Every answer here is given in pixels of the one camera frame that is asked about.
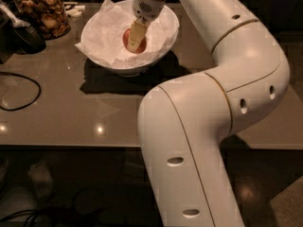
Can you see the black appliance with white handle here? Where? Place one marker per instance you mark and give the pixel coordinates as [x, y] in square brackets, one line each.
[24, 36]

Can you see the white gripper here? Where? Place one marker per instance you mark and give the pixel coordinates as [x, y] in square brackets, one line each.
[146, 8]

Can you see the glass jar of dried chips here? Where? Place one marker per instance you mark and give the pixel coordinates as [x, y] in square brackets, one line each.
[48, 16]

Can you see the red apple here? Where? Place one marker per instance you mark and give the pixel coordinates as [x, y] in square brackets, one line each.
[141, 47]

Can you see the white paper liner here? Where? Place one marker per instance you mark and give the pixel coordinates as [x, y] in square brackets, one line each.
[104, 32]

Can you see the small white items behind jar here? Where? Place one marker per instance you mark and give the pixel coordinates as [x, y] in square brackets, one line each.
[74, 9]

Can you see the white bowl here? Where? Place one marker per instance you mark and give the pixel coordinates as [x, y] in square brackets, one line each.
[132, 67]

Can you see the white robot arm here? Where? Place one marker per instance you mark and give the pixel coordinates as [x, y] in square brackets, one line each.
[182, 121]

